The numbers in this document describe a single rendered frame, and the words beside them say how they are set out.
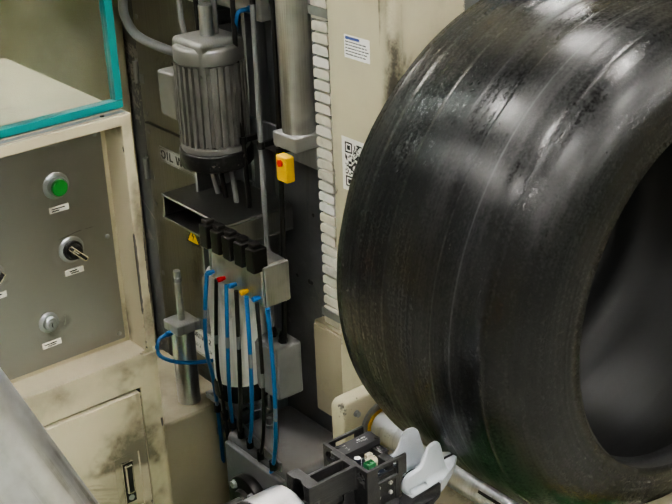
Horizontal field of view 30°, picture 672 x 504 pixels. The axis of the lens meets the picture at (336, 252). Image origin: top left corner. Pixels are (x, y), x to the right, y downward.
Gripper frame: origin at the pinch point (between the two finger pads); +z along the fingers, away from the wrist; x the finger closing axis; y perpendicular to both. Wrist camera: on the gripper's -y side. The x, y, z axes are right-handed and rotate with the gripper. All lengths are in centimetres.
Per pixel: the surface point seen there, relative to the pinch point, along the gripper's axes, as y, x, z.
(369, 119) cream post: 27.2, 33.0, 17.8
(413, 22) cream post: 40, 29, 22
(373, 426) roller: -11.2, 24.7, 10.3
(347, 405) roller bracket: -7.4, 26.1, 7.3
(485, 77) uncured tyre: 41.0, 3.2, 8.4
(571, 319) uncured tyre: 21.1, -12.7, 4.6
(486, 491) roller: -10.7, 4.2, 10.7
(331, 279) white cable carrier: 0.6, 43.6, 18.9
